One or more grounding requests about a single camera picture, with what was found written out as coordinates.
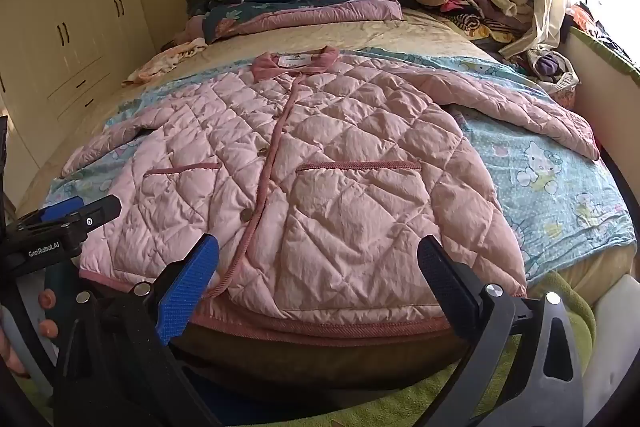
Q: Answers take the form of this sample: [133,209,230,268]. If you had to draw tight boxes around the green windowsill cushion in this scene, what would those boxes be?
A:
[567,27,640,88]

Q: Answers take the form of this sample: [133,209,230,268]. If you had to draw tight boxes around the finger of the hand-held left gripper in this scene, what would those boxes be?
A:
[60,194,123,240]
[40,195,85,224]

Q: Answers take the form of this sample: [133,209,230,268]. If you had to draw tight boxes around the dark floral quilt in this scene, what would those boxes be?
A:
[187,0,404,46]

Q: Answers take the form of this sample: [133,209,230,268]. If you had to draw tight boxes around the pile of mixed clothes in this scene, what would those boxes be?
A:
[411,0,538,46]

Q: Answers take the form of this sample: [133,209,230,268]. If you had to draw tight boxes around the pink pillow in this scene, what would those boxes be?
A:
[185,15,211,44]

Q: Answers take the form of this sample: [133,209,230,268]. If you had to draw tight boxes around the blue cartoon printed blanket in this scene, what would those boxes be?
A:
[45,48,638,289]

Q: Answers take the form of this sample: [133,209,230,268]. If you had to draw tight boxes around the green towel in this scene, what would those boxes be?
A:
[270,271,599,427]

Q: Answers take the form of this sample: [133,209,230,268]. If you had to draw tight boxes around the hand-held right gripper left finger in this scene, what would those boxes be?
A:
[54,234,221,427]

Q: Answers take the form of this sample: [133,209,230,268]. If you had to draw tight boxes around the clothes on windowsill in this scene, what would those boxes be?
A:
[567,2,640,68]

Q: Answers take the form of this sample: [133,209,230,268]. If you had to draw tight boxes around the cream wardrobe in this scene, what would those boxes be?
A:
[0,0,157,210]

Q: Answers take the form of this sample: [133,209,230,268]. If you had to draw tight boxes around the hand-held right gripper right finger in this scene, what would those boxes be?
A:
[416,234,586,427]

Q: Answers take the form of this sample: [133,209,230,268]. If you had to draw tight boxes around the pink quilted jacket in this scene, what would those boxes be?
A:
[60,47,601,341]

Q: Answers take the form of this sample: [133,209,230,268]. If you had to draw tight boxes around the person's left hand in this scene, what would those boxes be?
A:
[0,289,60,379]

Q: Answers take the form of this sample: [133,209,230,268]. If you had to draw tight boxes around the small pink floral garment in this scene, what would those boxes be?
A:
[122,38,208,84]

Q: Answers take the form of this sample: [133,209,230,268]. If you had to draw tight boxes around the basket of clothes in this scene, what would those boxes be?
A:
[520,47,581,108]

